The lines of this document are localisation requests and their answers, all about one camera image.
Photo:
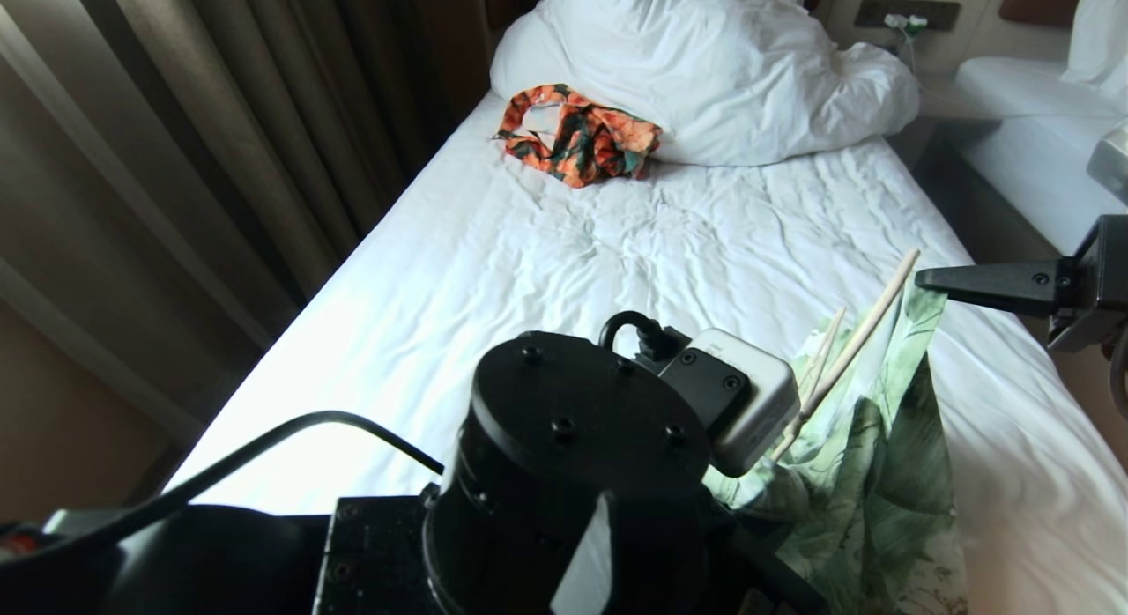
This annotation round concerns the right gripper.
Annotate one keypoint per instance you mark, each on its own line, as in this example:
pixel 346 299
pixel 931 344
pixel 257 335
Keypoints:
pixel 1103 280

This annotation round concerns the wooden clothes hanger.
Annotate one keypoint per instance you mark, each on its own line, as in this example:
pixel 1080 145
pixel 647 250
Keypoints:
pixel 859 337

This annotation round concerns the green leaf print shirt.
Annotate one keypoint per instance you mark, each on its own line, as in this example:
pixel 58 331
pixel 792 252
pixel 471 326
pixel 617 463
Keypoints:
pixel 881 483

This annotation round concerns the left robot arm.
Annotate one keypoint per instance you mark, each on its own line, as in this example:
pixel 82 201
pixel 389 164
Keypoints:
pixel 573 439

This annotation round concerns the neighbouring white bed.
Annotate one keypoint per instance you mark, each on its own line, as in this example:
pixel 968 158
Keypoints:
pixel 1040 148

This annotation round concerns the orange floral shirt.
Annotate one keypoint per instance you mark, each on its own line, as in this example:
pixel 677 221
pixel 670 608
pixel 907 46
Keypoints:
pixel 582 139

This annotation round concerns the bed with white sheet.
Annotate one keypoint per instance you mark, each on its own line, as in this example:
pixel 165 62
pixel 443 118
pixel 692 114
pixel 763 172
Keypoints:
pixel 529 271

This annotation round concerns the white pillow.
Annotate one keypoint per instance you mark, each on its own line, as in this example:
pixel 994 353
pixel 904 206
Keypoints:
pixel 1102 29

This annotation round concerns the white plug charger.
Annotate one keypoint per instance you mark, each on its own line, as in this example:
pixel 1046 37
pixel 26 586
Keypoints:
pixel 906 22

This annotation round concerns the brown padded headboard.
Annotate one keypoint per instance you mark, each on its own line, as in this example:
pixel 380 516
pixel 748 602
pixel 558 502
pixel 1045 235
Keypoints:
pixel 1040 0

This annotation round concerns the white duvet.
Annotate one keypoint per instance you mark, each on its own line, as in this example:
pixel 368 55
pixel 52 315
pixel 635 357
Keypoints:
pixel 723 69

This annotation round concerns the brown curtain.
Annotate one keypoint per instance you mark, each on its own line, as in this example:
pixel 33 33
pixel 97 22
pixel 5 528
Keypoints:
pixel 220 130

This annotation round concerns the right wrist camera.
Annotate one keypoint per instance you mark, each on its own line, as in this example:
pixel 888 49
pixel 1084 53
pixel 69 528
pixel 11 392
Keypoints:
pixel 1112 161

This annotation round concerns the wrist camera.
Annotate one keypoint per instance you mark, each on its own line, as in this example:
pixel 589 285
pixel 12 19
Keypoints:
pixel 758 403
pixel 1112 161

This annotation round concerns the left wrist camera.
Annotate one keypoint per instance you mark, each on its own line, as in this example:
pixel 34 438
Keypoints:
pixel 758 403

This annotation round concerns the dark wall socket panel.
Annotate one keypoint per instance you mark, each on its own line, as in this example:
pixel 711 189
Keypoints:
pixel 943 11

